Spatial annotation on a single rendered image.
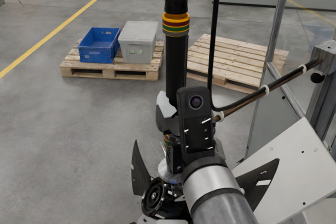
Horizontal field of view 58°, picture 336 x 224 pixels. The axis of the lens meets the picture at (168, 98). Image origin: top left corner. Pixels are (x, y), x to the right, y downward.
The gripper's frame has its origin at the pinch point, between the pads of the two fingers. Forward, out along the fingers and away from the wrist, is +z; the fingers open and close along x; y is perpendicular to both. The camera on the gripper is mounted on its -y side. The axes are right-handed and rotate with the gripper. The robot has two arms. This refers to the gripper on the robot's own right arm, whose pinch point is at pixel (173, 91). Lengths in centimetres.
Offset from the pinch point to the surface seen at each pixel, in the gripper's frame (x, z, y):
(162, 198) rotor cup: -1.6, 4.6, 38.9
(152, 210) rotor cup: -4.7, 3.7, 42.4
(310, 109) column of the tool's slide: 61, 30, 38
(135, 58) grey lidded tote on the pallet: 24, 277, 143
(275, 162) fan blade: 25.7, -2.1, 23.9
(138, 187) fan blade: -6, 29, 64
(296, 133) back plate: 43, 13, 32
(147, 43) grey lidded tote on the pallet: 38, 270, 121
